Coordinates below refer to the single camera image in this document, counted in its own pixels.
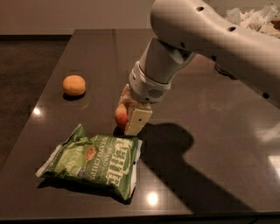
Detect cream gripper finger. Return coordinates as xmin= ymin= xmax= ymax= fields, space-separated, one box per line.
xmin=118 ymin=84 xmax=135 ymax=109
xmin=124 ymin=104 xmax=152 ymax=136

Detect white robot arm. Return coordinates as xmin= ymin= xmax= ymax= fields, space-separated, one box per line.
xmin=115 ymin=0 xmax=280 ymax=136

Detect crumpled white napkins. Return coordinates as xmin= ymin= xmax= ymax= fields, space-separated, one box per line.
xmin=226 ymin=3 xmax=280 ymax=39

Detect red apple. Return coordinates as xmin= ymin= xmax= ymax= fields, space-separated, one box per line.
xmin=115 ymin=103 xmax=129 ymax=130

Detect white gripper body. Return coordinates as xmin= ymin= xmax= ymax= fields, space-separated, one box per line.
xmin=129 ymin=61 xmax=171 ymax=103

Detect orange fruit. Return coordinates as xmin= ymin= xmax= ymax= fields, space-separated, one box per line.
xmin=62 ymin=75 xmax=86 ymax=96

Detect green Kettle chip bag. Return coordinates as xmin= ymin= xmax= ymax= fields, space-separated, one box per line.
xmin=36 ymin=125 xmax=142 ymax=200

